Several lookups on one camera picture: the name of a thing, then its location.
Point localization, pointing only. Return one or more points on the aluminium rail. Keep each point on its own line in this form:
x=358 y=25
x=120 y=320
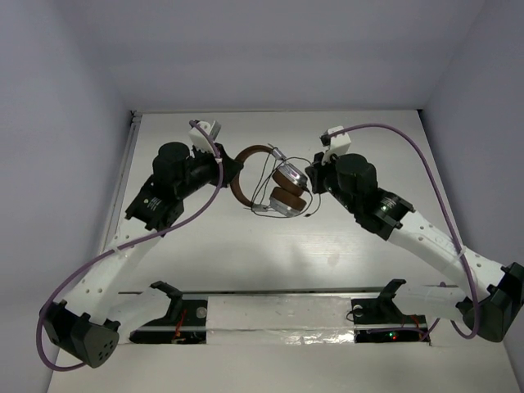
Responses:
x=110 y=200
x=342 y=290

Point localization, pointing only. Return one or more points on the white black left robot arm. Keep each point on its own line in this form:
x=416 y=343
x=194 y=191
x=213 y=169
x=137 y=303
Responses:
x=87 y=322

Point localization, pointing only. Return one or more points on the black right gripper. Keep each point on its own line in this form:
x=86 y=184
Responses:
x=317 y=169

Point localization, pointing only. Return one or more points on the aluminium rail front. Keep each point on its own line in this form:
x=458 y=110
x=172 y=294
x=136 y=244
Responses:
x=342 y=290

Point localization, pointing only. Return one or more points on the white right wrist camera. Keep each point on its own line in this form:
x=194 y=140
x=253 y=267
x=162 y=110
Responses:
x=337 y=142

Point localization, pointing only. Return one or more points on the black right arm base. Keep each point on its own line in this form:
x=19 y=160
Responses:
x=378 y=321

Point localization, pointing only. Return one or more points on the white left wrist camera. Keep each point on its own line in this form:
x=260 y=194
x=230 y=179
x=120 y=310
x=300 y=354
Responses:
x=203 y=135

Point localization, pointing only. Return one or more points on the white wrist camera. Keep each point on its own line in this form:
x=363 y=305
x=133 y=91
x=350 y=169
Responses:
x=337 y=142
x=203 y=135

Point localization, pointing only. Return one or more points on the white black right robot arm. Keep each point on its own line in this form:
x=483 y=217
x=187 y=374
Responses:
x=484 y=295

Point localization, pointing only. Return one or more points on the brown silver headphones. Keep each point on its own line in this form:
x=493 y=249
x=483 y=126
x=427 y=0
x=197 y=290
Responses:
x=291 y=183

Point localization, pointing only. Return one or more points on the aluminium rail left side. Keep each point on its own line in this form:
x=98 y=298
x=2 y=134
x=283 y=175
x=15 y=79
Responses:
x=110 y=200

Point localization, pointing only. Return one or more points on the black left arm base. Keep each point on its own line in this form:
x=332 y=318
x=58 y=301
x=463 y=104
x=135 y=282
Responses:
x=182 y=323

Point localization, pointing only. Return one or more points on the white front cover panel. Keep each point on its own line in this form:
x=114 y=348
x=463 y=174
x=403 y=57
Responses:
x=443 y=365

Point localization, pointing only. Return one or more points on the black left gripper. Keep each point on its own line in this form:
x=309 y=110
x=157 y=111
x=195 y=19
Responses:
x=221 y=160

